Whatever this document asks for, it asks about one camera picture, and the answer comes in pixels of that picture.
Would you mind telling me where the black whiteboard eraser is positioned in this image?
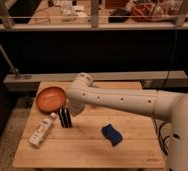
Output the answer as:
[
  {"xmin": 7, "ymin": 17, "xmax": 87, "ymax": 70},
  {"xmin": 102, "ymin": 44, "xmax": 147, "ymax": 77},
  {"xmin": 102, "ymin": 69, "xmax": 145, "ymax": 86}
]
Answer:
[{"xmin": 58, "ymin": 108, "xmax": 72, "ymax": 128}]

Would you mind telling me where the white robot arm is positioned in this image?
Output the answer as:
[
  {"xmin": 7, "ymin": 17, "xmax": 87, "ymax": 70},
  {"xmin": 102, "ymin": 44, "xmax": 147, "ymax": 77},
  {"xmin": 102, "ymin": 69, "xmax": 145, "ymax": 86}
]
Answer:
[{"xmin": 66, "ymin": 73, "xmax": 188, "ymax": 171}]

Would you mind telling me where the orange wooden bowl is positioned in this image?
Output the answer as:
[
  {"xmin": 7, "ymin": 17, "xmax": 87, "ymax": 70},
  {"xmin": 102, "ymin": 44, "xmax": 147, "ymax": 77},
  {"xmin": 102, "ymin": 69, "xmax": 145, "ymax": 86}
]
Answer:
[{"xmin": 36, "ymin": 87, "xmax": 66, "ymax": 113}]

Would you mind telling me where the blue sponge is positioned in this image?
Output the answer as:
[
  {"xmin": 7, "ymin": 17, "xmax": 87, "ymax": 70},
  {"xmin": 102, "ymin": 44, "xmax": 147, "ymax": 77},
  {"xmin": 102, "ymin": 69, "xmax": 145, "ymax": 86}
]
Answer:
[{"xmin": 101, "ymin": 124, "xmax": 123, "ymax": 146}]

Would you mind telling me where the wooden table board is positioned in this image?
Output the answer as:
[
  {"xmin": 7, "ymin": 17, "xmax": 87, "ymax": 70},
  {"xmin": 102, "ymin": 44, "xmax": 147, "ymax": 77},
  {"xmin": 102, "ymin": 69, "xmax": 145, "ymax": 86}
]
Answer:
[{"xmin": 12, "ymin": 81, "xmax": 166, "ymax": 169}]

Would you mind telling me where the white plastic bottle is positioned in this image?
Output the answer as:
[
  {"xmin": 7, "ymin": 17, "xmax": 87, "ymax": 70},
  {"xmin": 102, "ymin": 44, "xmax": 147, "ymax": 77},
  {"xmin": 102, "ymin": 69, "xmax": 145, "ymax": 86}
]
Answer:
[{"xmin": 28, "ymin": 112, "xmax": 57, "ymax": 148}]

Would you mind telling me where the diagonal metal strut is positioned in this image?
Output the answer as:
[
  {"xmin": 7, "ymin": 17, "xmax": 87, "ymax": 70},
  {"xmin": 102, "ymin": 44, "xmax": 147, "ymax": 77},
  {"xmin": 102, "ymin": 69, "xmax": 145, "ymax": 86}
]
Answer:
[{"xmin": 0, "ymin": 43, "xmax": 20, "ymax": 78}]

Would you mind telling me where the grey metal rail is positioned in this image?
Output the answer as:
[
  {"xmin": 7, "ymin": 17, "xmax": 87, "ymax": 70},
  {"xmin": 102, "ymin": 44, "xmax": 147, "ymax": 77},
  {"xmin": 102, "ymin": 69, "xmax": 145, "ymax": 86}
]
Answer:
[{"xmin": 4, "ymin": 70, "xmax": 188, "ymax": 92}]

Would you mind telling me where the black cable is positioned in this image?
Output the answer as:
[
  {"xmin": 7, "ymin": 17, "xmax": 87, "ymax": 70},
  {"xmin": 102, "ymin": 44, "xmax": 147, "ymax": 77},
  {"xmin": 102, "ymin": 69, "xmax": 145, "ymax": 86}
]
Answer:
[{"xmin": 155, "ymin": 119, "xmax": 173, "ymax": 157}]

